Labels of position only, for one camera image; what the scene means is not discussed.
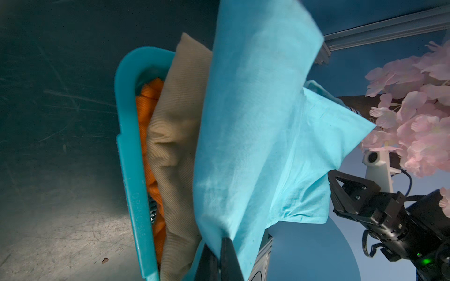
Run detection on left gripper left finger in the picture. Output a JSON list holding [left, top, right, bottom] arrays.
[[194, 244, 219, 281]]

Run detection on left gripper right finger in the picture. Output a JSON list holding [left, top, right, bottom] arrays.
[[220, 238, 244, 281]]

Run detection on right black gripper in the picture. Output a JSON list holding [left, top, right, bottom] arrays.
[[328, 170, 450, 262]]

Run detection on teal pants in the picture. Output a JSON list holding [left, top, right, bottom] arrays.
[[185, 1, 375, 281]]

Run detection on khaki pants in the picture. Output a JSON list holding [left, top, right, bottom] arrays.
[[150, 33, 213, 281]]

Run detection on orange pants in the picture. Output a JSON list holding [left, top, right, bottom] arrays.
[[135, 77, 166, 266]]

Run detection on teal plastic basket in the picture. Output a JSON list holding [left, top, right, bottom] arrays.
[[114, 47, 175, 281]]

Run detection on pink cherry blossom tree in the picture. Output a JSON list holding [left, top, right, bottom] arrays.
[[339, 39, 450, 218]]

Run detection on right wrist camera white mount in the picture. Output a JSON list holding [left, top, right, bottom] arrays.
[[362, 151, 401, 193]]

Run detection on aluminium back frame bar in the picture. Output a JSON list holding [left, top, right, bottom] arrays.
[[314, 5, 450, 65]]

